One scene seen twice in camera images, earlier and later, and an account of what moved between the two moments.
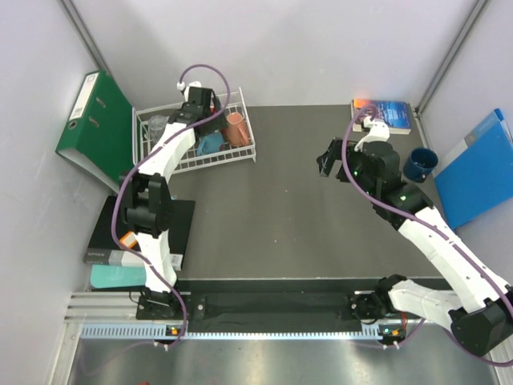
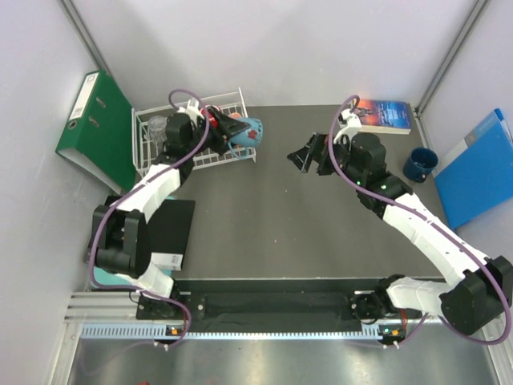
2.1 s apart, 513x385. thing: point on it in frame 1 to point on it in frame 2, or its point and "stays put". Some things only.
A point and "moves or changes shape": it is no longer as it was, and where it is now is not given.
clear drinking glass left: [156, 123] stays put
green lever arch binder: [99, 135] stays put
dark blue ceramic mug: [420, 162] stays put
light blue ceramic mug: [210, 143] moves or changes shape
